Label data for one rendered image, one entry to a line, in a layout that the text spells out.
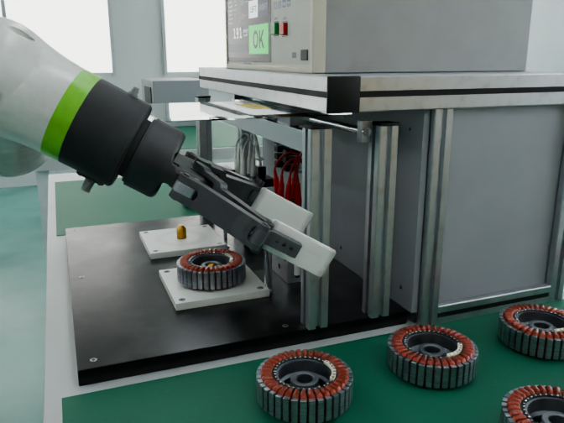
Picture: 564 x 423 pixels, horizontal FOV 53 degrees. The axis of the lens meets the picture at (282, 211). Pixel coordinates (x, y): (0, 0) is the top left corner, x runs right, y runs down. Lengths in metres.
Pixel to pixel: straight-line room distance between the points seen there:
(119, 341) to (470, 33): 0.69
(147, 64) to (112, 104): 5.09
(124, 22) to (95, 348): 4.96
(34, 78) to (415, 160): 0.50
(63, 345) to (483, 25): 0.79
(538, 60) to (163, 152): 7.44
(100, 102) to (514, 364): 0.60
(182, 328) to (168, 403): 0.15
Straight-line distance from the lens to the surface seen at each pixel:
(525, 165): 0.94
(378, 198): 0.80
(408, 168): 0.84
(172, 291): 0.92
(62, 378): 0.80
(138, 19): 5.65
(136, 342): 0.81
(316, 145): 0.74
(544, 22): 7.91
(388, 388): 0.74
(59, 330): 0.92
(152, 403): 0.71
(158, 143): 0.56
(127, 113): 0.56
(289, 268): 0.96
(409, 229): 0.85
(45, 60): 0.58
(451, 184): 0.86
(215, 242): 1.14
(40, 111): 0.56
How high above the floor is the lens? 1.14
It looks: 15 degrees down
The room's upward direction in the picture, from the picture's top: straight up
